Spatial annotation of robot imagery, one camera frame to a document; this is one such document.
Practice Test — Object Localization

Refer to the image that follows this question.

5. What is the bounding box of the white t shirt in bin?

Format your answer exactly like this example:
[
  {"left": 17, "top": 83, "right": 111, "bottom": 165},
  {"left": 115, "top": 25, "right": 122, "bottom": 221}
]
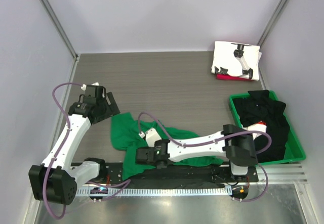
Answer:
[{"left": 243, "top": 122, "right": 267, "bottom": 140}]

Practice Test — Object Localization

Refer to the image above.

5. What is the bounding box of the folded white printed t shirt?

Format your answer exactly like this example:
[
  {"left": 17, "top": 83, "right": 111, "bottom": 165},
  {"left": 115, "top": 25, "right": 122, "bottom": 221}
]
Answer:
[{"left": 211, "top": 41, "right": 262, "bottom": 81}]

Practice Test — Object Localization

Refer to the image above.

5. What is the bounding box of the left aluminium corner post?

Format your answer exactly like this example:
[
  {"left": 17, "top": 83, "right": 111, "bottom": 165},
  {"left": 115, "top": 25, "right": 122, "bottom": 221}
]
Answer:
[{"left": 28, "top": 0, "right": 79, "bottom": 62}]

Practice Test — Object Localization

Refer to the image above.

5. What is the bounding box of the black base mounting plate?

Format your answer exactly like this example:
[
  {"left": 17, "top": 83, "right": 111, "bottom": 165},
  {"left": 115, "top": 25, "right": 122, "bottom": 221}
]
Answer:
[{"left": 70, "top": 161, "right": 259, "bottom": 201}]

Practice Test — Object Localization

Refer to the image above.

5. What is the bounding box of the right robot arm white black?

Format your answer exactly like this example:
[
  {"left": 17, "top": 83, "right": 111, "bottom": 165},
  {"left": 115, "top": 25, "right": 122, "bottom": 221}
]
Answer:
[{"left": 135, "top": 124, "right": 258, "bottom": 181}]

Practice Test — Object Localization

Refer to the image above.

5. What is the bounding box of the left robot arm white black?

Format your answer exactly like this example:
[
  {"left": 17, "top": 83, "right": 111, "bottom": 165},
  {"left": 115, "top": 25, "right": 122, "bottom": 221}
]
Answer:
[{"left": 28, "top": 82, "right": 120, "bottom": 205}]

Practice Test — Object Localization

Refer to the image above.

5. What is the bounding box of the right aluminium corner post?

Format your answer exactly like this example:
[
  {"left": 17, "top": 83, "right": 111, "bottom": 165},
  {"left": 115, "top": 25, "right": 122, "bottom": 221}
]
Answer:
[{"left": 257, "top": 0, "right": 290, "bottom": 47}]

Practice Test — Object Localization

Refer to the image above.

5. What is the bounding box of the aluminium corner post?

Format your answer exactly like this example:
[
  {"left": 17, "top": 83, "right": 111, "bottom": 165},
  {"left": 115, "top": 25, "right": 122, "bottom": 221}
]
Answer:
[
  {"left": 257, "top": 0, "right": 290, "bottom": 47},
  {"left": 28, "top": 0, "right": 79, "bottom": 62}
]

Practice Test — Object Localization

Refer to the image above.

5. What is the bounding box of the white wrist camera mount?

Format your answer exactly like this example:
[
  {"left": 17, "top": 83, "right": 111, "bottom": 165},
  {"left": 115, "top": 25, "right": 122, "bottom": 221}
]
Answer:
[
  {"left": 145, "top": 128, "right": 161, "bottom": 147},
  {"left": 91, "top": 82, "right": 106, "bottom": 98}
]

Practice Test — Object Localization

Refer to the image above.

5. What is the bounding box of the black t shirt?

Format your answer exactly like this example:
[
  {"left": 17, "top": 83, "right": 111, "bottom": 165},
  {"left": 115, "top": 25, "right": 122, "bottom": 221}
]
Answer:
[{"left": 233, "top": 90, "right": 290, "bottom": 163}]

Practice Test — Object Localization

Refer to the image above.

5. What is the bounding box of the folded red t shirt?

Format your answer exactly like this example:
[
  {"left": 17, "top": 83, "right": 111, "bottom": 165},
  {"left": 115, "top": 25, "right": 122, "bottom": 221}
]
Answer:
[{"left": 216, "top": 74, "right": 253, "bottom": 81}]

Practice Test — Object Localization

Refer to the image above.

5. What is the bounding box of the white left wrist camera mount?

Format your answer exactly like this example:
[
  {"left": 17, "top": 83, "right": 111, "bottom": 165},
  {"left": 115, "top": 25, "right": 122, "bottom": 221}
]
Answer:
[{"left": 91, "top": 82, "right": 106, "bottom": 98}]

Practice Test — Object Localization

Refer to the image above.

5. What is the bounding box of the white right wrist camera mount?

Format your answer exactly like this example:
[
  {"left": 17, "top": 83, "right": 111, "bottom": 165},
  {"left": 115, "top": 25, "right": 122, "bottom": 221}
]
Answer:
[{"left": 145, "top": 128, "right": 161, "bottom": 147}]

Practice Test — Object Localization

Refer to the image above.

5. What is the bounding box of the white slotted cable duct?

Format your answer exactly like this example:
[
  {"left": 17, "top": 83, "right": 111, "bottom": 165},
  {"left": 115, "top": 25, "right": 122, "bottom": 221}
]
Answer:
[{"left": 76, "top": 186, "right": 232, "bottom": 197}]

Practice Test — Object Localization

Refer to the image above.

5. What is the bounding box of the green t shirt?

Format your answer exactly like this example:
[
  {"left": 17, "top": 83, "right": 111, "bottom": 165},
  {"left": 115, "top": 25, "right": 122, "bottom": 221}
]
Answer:
[{"left": 110, "top": 112, "right": 223, "bottom": 180}]

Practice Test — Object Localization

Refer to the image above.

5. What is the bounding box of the aluminium frame rail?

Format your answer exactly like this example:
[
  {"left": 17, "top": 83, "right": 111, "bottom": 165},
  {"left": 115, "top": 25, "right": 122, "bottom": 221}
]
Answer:
[{"left": 263, "top": 163, "right": 308, "bottom": 185}]

